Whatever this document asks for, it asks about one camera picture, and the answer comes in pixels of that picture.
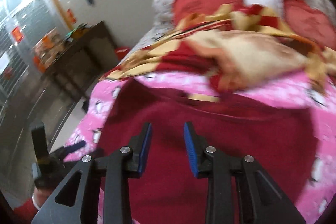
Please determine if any red plastic basin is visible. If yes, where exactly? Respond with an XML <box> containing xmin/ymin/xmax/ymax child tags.
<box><xmin>114</xmin><ymin>47</ymin><xmax>131</xmax><ymax>61</ymax></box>

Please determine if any red frilled cushion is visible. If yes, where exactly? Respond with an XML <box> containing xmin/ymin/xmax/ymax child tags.
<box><xmin>172</xmin><ymin>0</ymin><xmax>244</xmax><ymax>25</ymax></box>

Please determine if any red paper door decoration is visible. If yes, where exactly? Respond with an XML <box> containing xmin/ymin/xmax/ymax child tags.
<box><xmin>11</xmin><ymin>26</ymin><xmax>25</xmax><ymax>43</ymax></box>

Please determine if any dark red sweater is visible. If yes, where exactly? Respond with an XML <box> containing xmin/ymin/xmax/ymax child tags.
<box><xmin>98</xmin><ymin>80</ymin><xmax>317</xmax><ymax>223</ymax></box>

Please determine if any person's left hand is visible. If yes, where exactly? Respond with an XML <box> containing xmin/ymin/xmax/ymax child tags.
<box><xmin>32</xmin><ymin>188</ymin><xmax>54</xmax><ymax>210</ymax></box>

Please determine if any pink penguin bed quilt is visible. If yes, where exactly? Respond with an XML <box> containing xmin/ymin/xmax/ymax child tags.
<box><xmin>66</xmin><ymin>72</ymin><xmax>335</xmax><ymax>223</ymax></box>

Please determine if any dark wooden side table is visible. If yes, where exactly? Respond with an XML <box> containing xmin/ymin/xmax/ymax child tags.
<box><xmin>45</xmin><ymin>21</ymin><xmax>118</xmax><ymax>103</ymax></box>

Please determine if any red and yellow blanket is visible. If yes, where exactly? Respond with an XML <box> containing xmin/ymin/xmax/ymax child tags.
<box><xmin>105</xmin><ymin>4</ymin><xmax>327</xmax><ymax>94</ymax></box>

